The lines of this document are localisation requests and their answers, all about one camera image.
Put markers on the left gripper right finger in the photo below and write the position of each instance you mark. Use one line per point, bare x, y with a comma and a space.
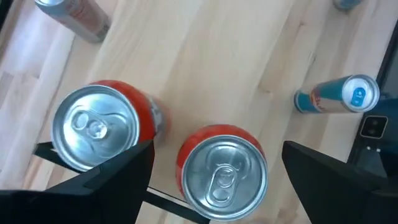
342, 199

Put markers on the black table clamp bracket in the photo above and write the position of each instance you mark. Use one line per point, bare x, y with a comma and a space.
373, 127

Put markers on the slim blue silver energy can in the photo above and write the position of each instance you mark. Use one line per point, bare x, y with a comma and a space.
346, 3
326, 96

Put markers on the red Fanta can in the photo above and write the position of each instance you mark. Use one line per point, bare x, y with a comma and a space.
93, 127
224, 180

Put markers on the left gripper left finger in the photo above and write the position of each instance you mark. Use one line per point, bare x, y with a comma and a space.
93, 202

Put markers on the silver diet cola can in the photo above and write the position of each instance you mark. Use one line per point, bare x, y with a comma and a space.
81, 18

